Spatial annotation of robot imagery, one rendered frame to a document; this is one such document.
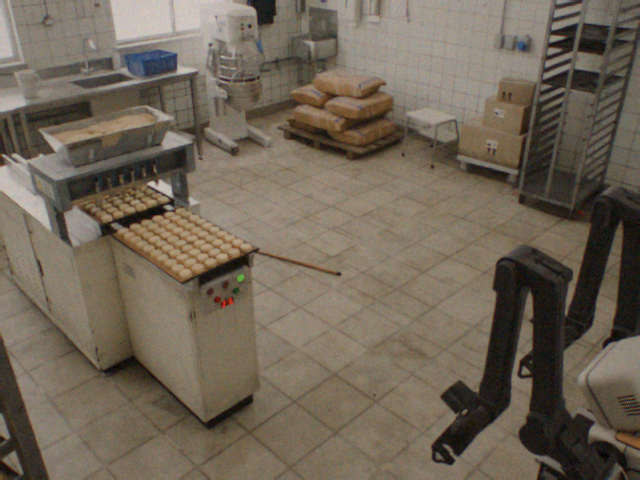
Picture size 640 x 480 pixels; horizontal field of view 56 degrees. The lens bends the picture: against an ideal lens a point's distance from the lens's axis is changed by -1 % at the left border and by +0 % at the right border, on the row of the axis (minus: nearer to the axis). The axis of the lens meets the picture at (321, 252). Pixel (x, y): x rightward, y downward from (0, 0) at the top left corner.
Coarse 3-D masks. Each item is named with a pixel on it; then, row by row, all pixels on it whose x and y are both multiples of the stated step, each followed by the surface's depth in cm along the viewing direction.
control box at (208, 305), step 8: (232, 272) 263; (240, 272) 264; (216, 280) 258; (224, 280) 259; (232, 280) 262; (200, 288) 252; (208, 288) 254; (216, 288) 257; (224, 288) 260; (232, 288) 264; (240, 288) 267; (200, 296) 254; (208, 296) 255; (216, 296) 258; (224, 296) 262; (232, 296) 265; (240, 296) 269; (200, 304) 257; (208, 304) 257; (216, 304) 260; (224, 304) 264; (208, 312) 259
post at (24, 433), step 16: (0, 336) 94; (0, 352) 95; (0, 368) 95; (0, 384) 96; (16, 384) 99; (0, 400) 99; (16, 400) 100; (16, 416) 101; (16, 432) 102; (32, 432) 104; (16, 448) 105; (32, 448) 105; (32, 464) 106
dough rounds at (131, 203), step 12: (120, 192) 316; (132, 192) 316; (144, 192) 319; (156, 192) 321; (84, 204) 304; (96, 204) 308; (108, 204) 304; (120, 204) 304; (132, 204) 304; (144, 204) 306; (156, 204) 307; (96, 216) 294; (108, 216) 292; (120, 216) 294
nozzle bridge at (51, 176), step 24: (168, 144) 305; (192, 144) 308; (48, 168) 277; (72, 168) 277; (96, 168) 277; (120, 168) 294; (168, 168) 312; (192, 168) 314; (48, 192) 277; (72, 192) 281; (96, 192) 286; (48, 216) 290
